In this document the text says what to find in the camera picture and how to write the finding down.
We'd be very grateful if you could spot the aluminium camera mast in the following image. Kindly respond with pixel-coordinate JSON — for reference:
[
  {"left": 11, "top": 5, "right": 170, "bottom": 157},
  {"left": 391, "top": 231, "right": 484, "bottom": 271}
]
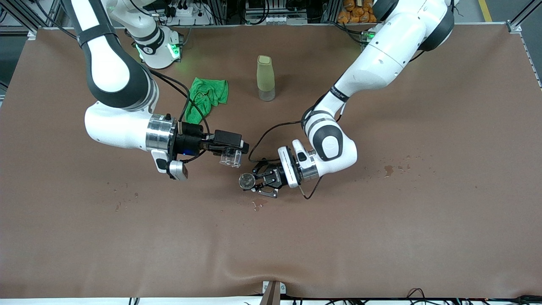
[{"left": 261, "top": 281, "right": 287, "bottom": 305}]

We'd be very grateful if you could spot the white power strip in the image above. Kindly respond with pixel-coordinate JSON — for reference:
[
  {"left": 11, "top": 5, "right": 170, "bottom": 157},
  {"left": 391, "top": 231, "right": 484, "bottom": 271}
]
[{"left": 163, "top": 0, "right": 212, "bottom": 26}]

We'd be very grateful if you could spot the green microfiber cloth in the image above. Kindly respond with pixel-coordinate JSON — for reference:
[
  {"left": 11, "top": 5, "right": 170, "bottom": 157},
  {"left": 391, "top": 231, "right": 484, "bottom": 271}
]
[{"left": 184, "top": 77, "right": 229, "bottom": 125}]

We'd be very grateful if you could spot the grey electronics box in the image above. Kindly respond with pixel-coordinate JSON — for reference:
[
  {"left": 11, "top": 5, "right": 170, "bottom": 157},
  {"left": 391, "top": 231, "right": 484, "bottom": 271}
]
[{"left": 245, "top": 0, "right": 308, "bottom": 25}]

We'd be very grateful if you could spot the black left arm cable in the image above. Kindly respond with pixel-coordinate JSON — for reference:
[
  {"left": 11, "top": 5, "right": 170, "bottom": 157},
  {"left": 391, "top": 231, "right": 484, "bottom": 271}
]
[{"left": 248, "top": 95, "right": 346, "bottom": 200}]

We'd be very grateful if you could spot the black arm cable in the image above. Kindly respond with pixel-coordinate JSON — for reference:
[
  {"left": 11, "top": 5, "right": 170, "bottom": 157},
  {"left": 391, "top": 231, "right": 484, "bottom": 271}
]
[
  {"left": 248, "top": 95, "right": 346, "bottom": 200},
  {"left": 148, "top": 68, "right": 211, "bottom": 164}
]

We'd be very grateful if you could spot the clear glass measuring cup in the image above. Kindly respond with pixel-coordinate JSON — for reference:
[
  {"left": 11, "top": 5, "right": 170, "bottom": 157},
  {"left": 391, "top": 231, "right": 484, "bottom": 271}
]
[{"left": 219, "top": 147, "right": 243, "bottom": 168}]

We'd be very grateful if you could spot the black cable loop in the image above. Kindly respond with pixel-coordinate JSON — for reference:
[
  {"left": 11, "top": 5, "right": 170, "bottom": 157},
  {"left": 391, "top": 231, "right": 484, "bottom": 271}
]
[{"left": 406, "top": 288, "right": 428, "bottom": 305}]

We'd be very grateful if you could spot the brown table mat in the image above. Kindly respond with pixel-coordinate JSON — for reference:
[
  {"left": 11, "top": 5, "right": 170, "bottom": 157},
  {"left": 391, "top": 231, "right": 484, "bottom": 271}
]
[{"left": 0, "top": 23, "right": 542, "bottom": 299}]

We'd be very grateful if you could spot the orange objects heap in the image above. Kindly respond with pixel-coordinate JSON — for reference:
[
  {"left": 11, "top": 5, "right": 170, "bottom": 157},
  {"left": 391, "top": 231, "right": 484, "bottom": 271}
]
[{"left": 337, "top": 0, "right": 378, "bottom": 24}]

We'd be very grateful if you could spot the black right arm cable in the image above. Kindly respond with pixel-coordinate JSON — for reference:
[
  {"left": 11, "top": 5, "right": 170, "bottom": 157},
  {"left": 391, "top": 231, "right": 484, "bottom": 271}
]
[{"left": 148, "top": 68, "right": 211, "bottom": 164}]

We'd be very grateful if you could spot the frosted yellow-green bottle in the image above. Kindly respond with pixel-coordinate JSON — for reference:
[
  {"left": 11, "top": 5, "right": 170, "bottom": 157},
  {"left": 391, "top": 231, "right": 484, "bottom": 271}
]
[{"left": 257, "top": 55, "right": 276, "bottom": 102}]

